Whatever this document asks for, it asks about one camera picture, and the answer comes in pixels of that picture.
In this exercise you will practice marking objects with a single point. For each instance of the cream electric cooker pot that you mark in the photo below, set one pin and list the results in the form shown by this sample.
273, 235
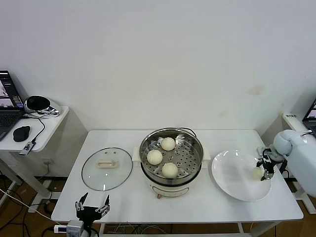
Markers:
170, 191

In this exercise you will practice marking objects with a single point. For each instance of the white steamed baozi bun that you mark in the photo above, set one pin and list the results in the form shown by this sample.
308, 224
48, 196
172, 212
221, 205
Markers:
154, 157
257, 174
168, 143
169, 170

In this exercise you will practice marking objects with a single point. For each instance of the dark printed label sticker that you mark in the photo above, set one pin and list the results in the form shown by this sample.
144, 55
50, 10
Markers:
290, 116

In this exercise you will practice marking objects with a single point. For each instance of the black computer mouse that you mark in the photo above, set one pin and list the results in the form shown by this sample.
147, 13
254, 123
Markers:
21, 133

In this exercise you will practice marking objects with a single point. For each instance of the round glass pot lid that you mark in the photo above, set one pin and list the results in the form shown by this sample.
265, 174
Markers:
108, 177

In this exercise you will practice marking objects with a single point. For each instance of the shiny chrome dome device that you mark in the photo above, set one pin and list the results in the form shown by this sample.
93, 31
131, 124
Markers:
37, 103

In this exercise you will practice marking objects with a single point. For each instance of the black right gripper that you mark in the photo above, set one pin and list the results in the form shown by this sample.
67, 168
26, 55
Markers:
268, 164

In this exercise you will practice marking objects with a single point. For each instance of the stainless steel steamer basket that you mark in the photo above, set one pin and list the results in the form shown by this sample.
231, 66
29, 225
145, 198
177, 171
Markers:
154, 140

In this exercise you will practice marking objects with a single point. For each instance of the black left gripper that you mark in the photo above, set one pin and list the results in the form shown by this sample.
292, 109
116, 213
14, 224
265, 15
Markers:
89, 213

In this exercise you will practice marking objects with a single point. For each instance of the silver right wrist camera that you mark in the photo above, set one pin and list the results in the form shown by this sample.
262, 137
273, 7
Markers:
261, 149

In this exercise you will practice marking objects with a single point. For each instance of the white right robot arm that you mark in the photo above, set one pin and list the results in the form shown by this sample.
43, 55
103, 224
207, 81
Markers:
301, 160

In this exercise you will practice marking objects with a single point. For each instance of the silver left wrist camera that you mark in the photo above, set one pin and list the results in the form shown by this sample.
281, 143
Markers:
74, 225

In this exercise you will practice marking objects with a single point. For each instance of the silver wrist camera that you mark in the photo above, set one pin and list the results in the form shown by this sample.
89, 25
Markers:
74, 225
261, 149

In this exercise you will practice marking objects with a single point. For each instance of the white wall socket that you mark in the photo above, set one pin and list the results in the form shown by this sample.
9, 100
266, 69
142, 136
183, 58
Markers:
48, 162

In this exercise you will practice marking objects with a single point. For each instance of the open black laptop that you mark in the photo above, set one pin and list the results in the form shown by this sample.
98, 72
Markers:
7, 118
311, 121

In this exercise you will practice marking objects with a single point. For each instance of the large white plate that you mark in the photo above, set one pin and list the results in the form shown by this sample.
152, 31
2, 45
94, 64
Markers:
234, 177

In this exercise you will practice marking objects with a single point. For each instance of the white side table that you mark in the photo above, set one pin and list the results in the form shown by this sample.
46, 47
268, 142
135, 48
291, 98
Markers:
293, 124
51, 128

